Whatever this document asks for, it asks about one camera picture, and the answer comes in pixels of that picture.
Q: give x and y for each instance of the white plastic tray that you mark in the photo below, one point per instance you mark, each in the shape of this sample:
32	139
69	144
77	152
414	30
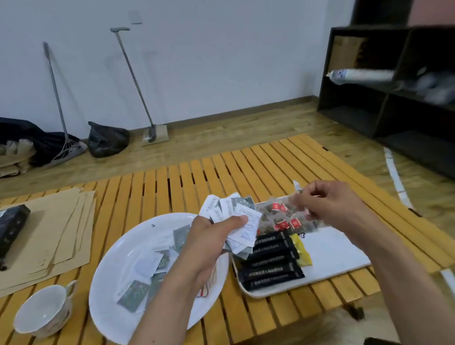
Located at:
336	256

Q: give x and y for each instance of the black table leg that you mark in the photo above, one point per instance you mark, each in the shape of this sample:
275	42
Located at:
357	312

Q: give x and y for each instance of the person's left forearm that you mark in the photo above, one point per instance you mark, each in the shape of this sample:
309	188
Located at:
161	332

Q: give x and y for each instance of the sleeve of white paper cups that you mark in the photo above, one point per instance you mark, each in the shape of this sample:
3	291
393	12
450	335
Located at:
365	75

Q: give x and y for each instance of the brown cardboard box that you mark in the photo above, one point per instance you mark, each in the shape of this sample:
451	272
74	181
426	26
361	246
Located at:
344	53

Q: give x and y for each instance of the person's right hand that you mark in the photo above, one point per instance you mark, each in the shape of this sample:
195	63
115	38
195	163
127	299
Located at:
336	205

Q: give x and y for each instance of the black cardboard box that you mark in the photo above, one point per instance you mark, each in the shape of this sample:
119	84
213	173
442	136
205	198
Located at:
2	231

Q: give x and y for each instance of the bunch of tan rubber bands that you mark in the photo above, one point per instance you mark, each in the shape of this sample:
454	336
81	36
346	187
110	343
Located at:
205	288

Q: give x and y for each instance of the stack of brown envelopes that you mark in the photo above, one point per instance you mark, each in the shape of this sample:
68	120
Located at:
52	239

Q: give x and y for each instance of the white round bowl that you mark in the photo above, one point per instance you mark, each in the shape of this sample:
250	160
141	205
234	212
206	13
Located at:
113	266

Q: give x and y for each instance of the white floor tape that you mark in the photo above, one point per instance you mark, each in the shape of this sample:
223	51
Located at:
397	180

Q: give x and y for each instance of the white teacup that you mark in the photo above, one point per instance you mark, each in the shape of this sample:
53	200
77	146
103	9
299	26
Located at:
42	310

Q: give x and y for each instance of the row of tea bags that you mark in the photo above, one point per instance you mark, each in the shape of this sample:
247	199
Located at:
278	217

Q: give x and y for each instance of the large black bag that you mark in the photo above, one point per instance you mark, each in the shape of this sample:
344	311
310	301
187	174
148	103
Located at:
48	147

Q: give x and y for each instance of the person's left hand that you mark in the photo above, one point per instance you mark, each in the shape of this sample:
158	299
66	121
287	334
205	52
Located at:
202	251

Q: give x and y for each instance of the white wall plate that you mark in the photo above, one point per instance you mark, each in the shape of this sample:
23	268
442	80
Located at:
135	17

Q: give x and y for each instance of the small black garbage bag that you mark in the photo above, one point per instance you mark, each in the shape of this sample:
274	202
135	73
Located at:
107	140

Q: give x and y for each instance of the black stick sachets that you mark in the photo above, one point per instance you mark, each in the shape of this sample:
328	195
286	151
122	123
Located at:
270	271

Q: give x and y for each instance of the black shelf unit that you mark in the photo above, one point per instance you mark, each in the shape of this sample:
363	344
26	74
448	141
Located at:
418	147

